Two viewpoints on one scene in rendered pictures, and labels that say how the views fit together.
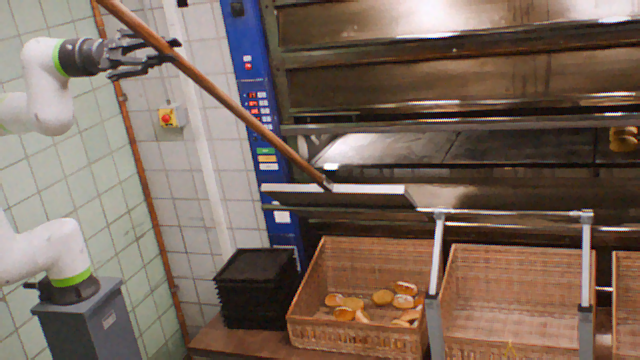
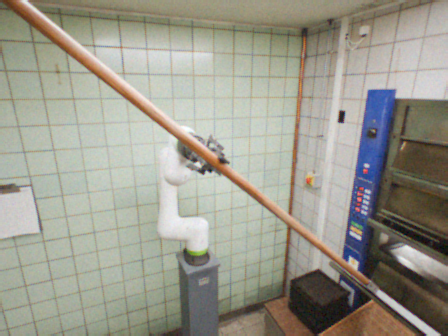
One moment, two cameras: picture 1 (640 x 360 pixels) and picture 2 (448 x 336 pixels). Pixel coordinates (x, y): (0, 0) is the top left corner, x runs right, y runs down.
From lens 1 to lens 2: 0.99 m
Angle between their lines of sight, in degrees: 41
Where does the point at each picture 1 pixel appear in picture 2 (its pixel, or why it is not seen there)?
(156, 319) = (271, 272)
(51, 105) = (171, 168)
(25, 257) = (173, 231)
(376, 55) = not seen: outside the picture
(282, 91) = (383, 195)
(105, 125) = (280, 171)
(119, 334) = (207, 290)
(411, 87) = not seen: outside the picture
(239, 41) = (365, 153)
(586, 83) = not seen: outside the picture
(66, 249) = (193, 237)
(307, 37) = (417, 167)
